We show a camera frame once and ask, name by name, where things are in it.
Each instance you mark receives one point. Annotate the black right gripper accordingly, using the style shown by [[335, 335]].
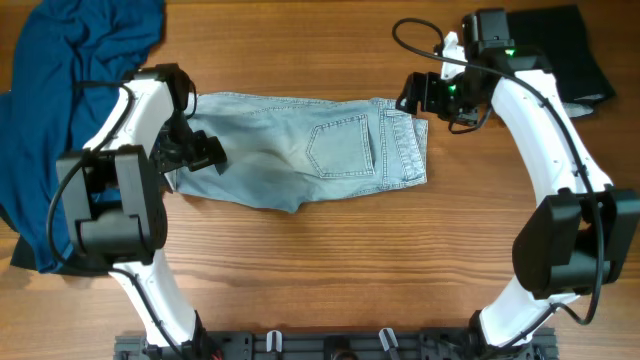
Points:
[[433, 99]]

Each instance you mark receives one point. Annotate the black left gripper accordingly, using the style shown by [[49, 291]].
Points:
[[210, 151]]

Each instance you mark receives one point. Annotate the light blue denim shorts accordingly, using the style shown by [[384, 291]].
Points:
[[283, 152]]

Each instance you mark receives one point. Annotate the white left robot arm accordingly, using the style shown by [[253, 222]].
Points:
[[111, 193]]

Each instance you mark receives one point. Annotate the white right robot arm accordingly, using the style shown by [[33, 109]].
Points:
[[578, 237]]

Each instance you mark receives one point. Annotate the folded black garment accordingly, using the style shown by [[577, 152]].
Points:
[[560, 32]]

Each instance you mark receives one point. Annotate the blue shirt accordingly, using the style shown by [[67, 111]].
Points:
[[67, 60]]

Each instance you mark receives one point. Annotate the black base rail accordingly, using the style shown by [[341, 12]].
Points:
[[431, 343]]

